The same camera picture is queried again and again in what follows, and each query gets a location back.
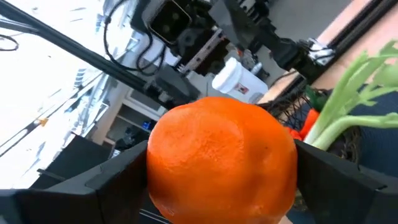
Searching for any green white toy celery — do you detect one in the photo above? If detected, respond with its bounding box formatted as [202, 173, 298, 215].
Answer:
[303, 39, 398, 152]

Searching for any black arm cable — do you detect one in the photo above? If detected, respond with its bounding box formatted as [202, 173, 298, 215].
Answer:
[103, 0, 166, 77]

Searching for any round dark blue placemat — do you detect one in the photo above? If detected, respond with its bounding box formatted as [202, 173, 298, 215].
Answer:
[285, 90, 398, 224]

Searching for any dark woven wire basket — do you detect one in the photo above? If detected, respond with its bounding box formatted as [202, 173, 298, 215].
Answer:
[259, 83, 363, 215]

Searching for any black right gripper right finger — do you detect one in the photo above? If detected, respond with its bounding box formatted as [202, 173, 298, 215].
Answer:
[294, 139, 387, 224]

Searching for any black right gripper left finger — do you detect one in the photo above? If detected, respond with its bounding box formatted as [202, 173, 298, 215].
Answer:
[49, 139, 149, 224]

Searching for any white plastic bottle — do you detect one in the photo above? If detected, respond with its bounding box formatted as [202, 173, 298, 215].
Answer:
[211, 57, 269, 104]

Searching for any orange toy carrot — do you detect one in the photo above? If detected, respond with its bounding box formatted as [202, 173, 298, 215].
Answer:
[287, 84, 328, 141]

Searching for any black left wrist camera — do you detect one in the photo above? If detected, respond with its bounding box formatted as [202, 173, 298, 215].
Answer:
[148, 0, 193, 45]

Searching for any white shelf unit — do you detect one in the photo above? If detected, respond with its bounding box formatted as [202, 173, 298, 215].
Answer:
[90, 88, 167, 147]

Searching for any orange toy orange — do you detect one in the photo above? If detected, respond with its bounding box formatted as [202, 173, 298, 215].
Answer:
[146, 96, 299, 224]

